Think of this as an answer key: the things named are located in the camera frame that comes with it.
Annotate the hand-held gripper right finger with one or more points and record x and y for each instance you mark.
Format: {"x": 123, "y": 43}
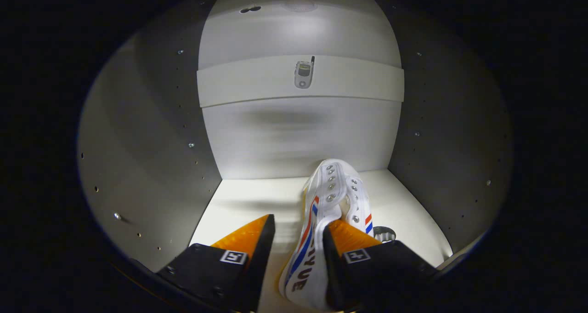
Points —
{"x": 333, "y": 271}

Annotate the white canvas shoe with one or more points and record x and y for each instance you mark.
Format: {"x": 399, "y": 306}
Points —
{"x": 330, "y": 189}

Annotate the grey shoe cabinet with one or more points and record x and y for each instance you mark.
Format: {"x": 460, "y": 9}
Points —
{"x": 298, "y": 133}

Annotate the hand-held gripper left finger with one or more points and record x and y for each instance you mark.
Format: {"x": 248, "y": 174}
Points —
{"x": 262, "y": 267}

